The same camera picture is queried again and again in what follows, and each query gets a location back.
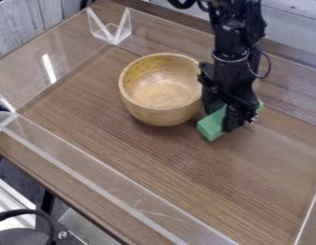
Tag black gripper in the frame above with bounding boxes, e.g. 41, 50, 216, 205
197, 52, 260, 132

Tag green rectangular block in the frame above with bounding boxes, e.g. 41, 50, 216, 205
196, 100, 263, 141

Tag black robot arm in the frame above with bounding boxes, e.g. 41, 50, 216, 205
167, 0, 267, 132

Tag brown wooden bowl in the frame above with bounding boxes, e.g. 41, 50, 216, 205
119, 53, 202, 126

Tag black table leg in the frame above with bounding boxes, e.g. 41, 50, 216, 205
41, 190, 56, 214

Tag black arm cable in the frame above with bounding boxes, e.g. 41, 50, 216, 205
244, 46, 272, 79

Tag clear acrylic tray wall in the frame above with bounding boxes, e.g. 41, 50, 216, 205
0, 0, 316, 245

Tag clear acrylic corner bracket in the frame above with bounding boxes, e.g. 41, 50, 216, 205
85, 8, 131, 45

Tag black cable loop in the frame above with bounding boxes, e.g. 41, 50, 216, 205
0, 209, 56, 245

